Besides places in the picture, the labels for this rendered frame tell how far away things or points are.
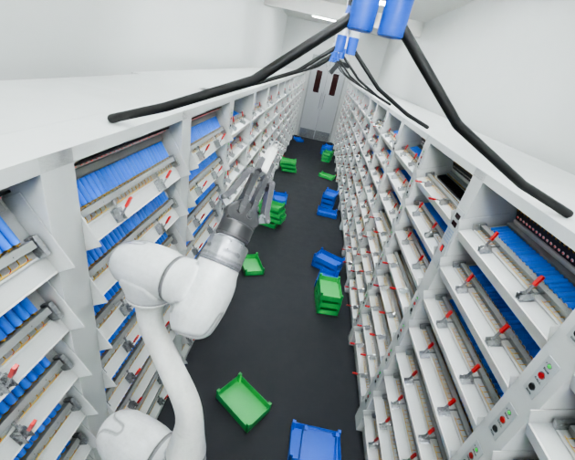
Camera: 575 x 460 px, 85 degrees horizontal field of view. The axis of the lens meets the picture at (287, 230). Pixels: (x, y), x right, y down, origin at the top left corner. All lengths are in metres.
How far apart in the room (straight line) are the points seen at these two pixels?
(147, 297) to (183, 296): 0.10
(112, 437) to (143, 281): 0.52
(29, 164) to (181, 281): 0.36
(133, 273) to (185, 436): 0.42
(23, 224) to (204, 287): 0.44
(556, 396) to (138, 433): 1.05
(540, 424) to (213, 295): 0.87
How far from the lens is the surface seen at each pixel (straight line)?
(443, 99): 0.93
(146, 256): 0.72
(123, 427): 1.10
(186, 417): 0.89
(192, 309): 0.64
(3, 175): 0.74
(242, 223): 0.67
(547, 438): 1.10
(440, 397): 1.54
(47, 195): 0.82
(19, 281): 0.86
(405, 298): 1.94
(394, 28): 0.87
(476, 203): 1.48
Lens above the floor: 1.98
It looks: 28 degrees down
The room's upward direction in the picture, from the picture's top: 12 degrees clockwise
